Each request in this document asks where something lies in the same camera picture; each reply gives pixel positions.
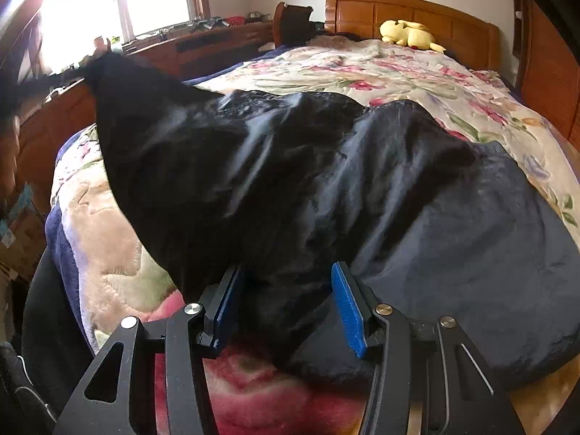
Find yellow plush toy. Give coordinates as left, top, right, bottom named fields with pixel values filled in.
left=379, top=19, right=447, bottom=53

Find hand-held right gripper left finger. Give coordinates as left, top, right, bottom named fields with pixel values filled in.
left=53, top=264, right=246, bottom=435

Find wooden chair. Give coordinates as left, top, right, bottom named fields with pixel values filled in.
left=273, top=2, right=315, bottom=48

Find wooden bed headboard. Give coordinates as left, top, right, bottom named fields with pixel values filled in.
left=325, top=0, right=500, bottom=62

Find wooden desk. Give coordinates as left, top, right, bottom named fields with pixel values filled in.
left=13, top=20, right=275, bottom=218

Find wooden wardrobe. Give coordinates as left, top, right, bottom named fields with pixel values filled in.
left=511, top=0, right=580, bottom=142

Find black jacket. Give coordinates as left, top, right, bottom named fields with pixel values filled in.
left=84, top=47, right=580, bottom=393

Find cardboard box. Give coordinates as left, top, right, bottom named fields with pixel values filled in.
left=0, top=181, right=47, bottom=282

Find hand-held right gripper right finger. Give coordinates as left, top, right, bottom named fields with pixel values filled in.
left=331, top=260, right=529, bottom=435

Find floral blanket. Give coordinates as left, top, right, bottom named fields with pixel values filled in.
left=45, top=38, right=580, bottom=435

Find person's black pants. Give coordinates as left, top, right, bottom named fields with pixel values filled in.
left=22, top=245, right=98, bottom=418

